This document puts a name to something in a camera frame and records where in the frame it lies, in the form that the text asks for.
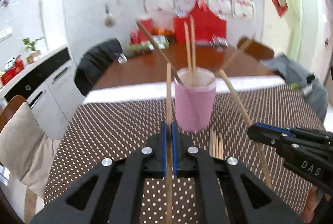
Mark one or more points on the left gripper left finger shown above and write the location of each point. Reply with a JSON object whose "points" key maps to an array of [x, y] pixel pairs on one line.
{"points": [[111, 192]]}

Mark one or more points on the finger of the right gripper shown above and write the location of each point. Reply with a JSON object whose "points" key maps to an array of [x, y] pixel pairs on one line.
{"points": [[274, 139], [293, 131]]}

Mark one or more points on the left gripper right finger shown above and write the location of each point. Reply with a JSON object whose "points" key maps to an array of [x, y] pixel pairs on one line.
{"points": [[226, 191]]}

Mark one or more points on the right hand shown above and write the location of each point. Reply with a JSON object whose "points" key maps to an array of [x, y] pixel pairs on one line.
{"points": [[314, 197]]}

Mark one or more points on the grey jacket on chair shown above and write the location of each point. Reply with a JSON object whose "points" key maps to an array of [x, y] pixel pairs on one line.
{"points": [[302, 81]]}

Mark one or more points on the brown polka dot mat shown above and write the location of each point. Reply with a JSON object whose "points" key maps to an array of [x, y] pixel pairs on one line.
{"points": [[116, 129]]}

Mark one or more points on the brown wooden chair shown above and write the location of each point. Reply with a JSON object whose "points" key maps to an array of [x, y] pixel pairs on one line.
{"points": [[255, 49]]}

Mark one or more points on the beige cushioned chair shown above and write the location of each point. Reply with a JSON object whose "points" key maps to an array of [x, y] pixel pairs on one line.
{"points": [[27, 152]]}

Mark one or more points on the pink cylindrical cup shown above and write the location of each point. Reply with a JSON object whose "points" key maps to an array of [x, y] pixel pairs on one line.
{"points": [[194, 98]]}

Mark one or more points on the white black cabinet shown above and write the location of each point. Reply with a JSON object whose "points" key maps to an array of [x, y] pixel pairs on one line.
{"points": [[49, 88]]}

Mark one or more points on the red diamond door decoration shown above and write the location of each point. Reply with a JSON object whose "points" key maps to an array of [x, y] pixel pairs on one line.
{"points": [[280, 6]]}

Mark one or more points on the black jacket on chair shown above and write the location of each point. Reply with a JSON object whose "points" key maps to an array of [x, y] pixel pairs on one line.
{"points": [[94, 63]]}

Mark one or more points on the red gift bag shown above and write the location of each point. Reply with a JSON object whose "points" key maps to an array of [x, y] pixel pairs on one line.
{"points": [[206, 24]]}

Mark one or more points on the green tray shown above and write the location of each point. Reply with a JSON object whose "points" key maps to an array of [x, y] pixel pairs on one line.
{"points": [[162, 43]]}

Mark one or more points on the red cola can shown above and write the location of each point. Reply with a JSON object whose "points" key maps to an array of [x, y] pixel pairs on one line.
{"points": [[134, 38]]}

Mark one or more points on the red tissue box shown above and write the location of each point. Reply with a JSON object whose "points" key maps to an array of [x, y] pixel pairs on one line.
{"points": [[13, 66]]}

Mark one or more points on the potted green plant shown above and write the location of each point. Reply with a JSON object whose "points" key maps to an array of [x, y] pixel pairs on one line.
{"points": [[30, 46]]}

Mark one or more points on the hanging wall brush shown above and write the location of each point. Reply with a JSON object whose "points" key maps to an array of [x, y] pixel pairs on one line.
{"points": [[109, 20]]}

